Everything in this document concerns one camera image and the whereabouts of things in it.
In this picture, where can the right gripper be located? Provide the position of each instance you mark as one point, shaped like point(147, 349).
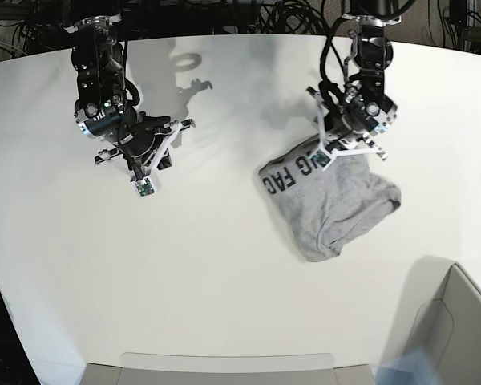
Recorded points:
point(145, 145)

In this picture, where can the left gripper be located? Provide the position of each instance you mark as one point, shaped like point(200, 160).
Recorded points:
point(353, 132)

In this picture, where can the grey T-shirt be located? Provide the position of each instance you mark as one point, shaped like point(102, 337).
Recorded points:
point(326, 208)

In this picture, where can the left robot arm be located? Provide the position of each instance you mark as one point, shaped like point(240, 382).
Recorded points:
point(371, 52)

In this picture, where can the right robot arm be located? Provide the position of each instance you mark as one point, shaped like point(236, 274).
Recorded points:
point(107, 102)

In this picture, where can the grey tray bottom edge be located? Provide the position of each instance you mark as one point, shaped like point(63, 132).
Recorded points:
point(137, 368)

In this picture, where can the grey bin right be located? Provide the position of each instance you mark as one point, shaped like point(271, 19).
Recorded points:
point(444, 346)

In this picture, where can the blue translucent object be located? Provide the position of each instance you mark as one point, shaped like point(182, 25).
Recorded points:
point(405, 367)

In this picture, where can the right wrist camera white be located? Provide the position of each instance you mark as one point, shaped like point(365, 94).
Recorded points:
point(146, 186)

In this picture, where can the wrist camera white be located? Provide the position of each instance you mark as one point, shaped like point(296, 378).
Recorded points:
point(146, 186)
point(321, 158)

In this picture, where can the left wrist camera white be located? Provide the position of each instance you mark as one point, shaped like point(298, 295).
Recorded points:
point(321, 158)

